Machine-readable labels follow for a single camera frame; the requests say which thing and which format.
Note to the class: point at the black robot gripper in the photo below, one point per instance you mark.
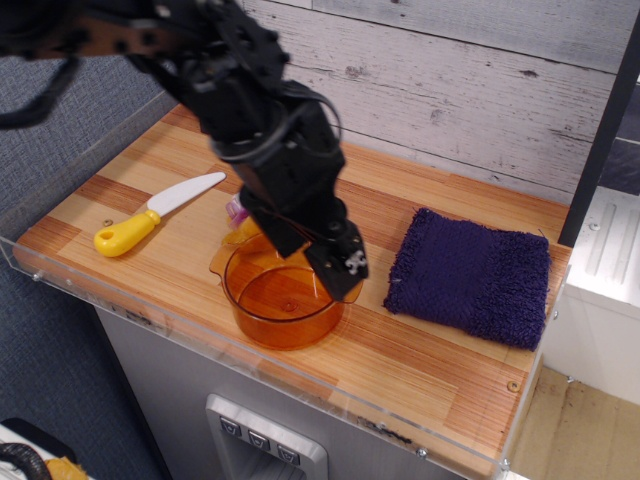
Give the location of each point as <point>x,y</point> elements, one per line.
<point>289,175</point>

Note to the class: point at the orange transparent plastic pot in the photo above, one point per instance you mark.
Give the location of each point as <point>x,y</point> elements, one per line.
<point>279,303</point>

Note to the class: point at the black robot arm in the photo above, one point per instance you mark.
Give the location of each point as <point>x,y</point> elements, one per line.
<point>210,56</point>

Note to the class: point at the black yellow object corner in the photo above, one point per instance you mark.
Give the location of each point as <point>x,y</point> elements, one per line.
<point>28,452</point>

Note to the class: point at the plush taco toy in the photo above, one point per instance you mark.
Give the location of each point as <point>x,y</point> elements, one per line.
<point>242,226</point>

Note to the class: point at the purple folded towel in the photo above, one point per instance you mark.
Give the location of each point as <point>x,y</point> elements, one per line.
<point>491,284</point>

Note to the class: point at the grey toy fridge cabinet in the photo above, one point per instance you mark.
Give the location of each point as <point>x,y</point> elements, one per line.
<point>171,384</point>

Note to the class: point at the silver dispenser button panel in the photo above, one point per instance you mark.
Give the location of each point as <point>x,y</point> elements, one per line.
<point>251,446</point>

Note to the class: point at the white ribbed side unit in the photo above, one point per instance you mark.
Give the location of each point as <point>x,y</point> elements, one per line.
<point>593,336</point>

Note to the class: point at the yellow handled toy knife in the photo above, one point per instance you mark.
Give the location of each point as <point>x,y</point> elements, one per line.
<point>118,239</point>

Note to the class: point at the black right vertical post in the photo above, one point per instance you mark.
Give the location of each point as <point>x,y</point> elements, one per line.
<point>611,120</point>

